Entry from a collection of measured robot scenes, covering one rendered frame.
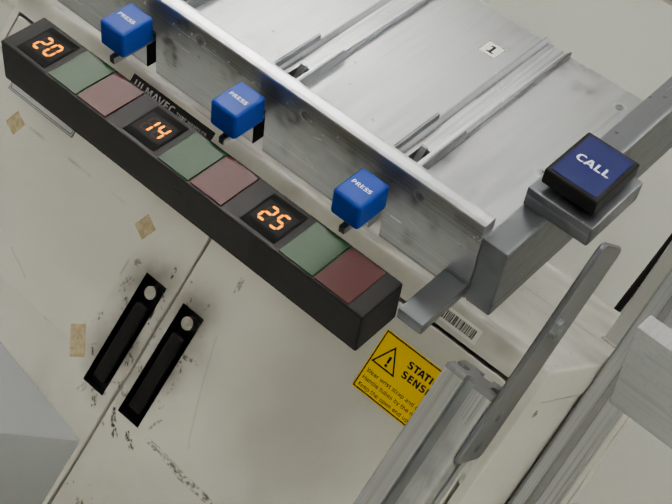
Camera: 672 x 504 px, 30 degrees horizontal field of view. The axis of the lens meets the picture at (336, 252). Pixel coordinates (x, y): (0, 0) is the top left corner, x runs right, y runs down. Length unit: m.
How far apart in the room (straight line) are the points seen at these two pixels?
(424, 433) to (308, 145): 0.21
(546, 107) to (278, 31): 0.20
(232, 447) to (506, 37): 0.50
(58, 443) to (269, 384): 0.69
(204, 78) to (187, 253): 0.37
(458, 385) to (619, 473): 2.00
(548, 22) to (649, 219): 0.50
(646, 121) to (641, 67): 1.92
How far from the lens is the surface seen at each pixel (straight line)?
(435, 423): 0.82
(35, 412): 0.53
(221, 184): 0.82
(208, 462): 1.24
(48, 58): 0.91
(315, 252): 0.79
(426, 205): 0.80
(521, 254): 0.80
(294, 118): 0.85
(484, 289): 0.81
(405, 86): 0.89
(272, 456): 1.21
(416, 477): 0.82
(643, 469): 2.78
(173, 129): 0.85
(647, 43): 2.82
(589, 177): 0.79
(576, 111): 0.90
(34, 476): 0.53
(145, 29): 0.91
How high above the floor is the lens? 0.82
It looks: 11 degrees down
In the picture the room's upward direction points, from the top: 32 degrees clockwise
